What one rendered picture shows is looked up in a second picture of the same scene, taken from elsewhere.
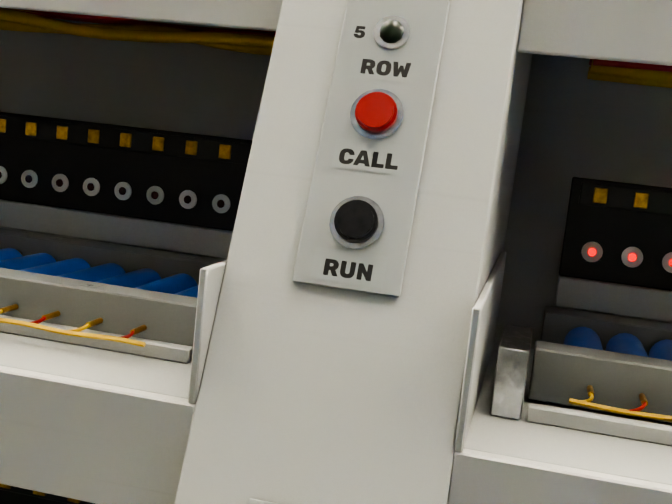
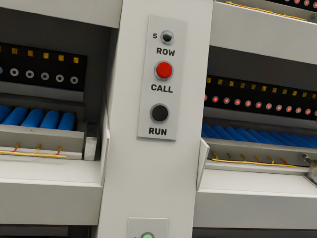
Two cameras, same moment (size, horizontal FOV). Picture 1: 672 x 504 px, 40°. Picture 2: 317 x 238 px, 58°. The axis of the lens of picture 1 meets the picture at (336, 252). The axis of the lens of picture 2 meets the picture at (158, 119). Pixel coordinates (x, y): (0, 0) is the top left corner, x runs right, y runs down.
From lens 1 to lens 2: 16 cm
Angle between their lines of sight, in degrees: 28
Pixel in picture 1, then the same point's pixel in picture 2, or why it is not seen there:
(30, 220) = not seen: outside the picture
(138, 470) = (79, 211)
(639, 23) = (243, 38)
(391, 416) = (175, 182)
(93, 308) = (36, 140)
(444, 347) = (191, 156)
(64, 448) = (45, 208)
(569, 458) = (224, 185)
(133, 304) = (54, 138)
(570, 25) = (222, 36)
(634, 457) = (237, 179)
